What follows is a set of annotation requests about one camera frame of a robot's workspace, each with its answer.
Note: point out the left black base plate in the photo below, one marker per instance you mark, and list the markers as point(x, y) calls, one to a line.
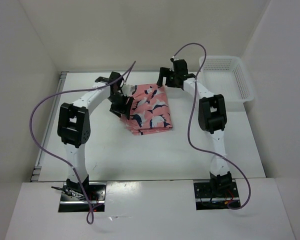
point(96, 195)

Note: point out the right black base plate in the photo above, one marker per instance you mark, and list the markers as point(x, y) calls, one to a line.
point(203, 192)

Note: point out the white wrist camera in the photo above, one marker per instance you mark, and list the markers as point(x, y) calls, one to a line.
point(128, 90)
point(172, 60)

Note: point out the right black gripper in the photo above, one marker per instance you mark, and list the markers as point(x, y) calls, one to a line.
point(164, 72)

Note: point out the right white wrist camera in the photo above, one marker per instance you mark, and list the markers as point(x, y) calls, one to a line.
point(172, 60)

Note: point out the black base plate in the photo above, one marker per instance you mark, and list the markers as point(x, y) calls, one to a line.
point(96, 195)
point(203, 192)

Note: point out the white plastic basket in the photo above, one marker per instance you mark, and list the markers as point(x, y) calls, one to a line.
point(227, 75)

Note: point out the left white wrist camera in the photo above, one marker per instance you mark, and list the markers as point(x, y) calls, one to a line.
point(128, 90)

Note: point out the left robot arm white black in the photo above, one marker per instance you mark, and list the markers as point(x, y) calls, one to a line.
point(74, 127)

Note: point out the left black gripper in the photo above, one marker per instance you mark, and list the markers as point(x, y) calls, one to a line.
point(123, 109)

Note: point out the aluminium table edge rail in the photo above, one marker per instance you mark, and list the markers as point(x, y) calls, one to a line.
point(49, 169)

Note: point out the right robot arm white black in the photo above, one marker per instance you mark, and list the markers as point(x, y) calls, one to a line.
point(212, 119)

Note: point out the pink shark print shorts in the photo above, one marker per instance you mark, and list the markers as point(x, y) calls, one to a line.
point(150, 112)

